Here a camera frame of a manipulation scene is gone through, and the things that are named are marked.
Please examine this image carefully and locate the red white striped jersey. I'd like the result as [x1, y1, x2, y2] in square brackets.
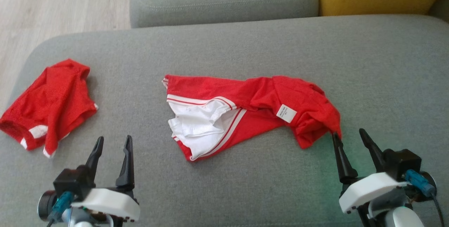
[162, 74, 342, 162]

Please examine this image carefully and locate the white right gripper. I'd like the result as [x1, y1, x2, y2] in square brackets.
[331, 128, 409, 215]

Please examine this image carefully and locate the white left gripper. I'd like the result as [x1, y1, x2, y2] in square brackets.
[70, 135, 141, 227]

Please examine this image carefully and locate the left black cable teal plug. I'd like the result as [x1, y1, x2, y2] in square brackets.
[46, 191, 75, 227]

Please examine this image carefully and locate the red shorts white stripe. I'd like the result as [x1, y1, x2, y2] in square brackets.
[0, 59, 99, 159]

